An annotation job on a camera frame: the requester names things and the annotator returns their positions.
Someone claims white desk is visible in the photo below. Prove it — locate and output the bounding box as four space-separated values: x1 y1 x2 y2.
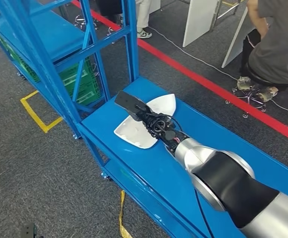
221 6 256 69

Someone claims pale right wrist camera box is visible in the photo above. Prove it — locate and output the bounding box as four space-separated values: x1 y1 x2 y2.
114 91 152 116

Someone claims blue low shelf platform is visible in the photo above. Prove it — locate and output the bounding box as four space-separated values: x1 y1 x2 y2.
77 76 288 238

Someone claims black stool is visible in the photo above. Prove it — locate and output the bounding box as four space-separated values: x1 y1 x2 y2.
224 64 288 119

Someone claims yellow strap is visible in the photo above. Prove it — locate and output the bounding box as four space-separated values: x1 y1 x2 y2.
119 190 134 238

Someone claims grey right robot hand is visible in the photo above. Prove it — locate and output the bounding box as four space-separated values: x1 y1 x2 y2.
127 110 147 123

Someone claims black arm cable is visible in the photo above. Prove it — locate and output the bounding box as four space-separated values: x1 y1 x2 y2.
193 188 215 238

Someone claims white desk panel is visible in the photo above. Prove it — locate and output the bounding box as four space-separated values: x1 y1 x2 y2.
182 0 219 48

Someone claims white plastic shell part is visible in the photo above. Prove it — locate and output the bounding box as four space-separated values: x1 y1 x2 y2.
113 93 177 150

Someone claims blue tall shelf rack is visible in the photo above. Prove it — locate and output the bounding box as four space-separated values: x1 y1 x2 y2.
0 0 140 140

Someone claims seated person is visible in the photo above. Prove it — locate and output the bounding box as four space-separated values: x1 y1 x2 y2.
237 0 288 103

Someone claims yellow floor tape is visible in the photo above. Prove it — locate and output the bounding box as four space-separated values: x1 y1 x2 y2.
221 0 242 8
20 90 64 134

